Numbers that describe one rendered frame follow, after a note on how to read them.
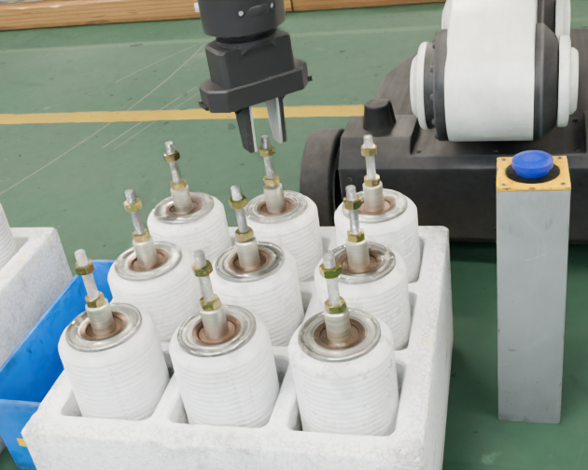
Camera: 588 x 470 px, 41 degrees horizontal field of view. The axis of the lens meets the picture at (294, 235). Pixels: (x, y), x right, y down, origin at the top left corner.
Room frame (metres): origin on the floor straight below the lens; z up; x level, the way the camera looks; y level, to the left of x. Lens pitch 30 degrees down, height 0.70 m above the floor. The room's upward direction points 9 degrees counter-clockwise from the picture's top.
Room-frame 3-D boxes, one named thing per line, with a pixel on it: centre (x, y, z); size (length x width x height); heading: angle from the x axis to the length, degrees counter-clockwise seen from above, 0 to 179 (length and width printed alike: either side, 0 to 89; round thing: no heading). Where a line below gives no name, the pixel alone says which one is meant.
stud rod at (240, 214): (0.72, 0.05, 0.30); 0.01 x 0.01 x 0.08
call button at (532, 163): (0.70, -0.25, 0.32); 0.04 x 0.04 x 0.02
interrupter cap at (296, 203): (0.83, 0.02, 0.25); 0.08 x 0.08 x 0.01
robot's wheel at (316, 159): (1.14, -0.07, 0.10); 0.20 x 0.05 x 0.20; 160
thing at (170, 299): (0.75, 0.16, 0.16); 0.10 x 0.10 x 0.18
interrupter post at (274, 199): (0.83, 0.02, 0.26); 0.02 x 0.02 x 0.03
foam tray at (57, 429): (0.72, 0.05, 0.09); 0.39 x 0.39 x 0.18; 73
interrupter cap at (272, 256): (0.72, 0.05, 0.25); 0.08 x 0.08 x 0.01
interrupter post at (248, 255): (0.72, 0.05, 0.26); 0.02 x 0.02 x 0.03
